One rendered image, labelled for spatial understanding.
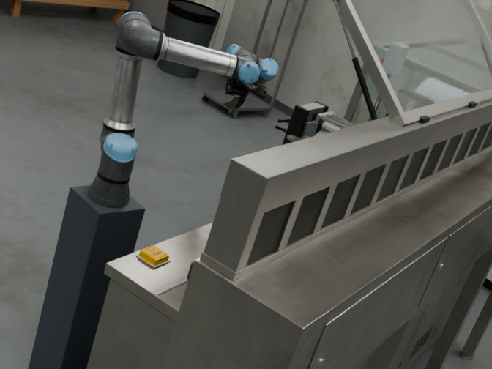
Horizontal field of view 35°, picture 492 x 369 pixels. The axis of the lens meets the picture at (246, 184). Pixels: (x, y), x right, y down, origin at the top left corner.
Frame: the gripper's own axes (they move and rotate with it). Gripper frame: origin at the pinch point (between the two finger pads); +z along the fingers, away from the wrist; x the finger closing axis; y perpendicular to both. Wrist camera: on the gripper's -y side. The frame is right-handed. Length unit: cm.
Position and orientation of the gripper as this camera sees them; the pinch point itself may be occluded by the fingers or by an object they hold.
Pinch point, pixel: (231, 95)
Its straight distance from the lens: 314.0
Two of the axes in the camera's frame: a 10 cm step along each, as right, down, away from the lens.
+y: -8.8, -1.7, -4.4
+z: -4.7, 1.8, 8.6
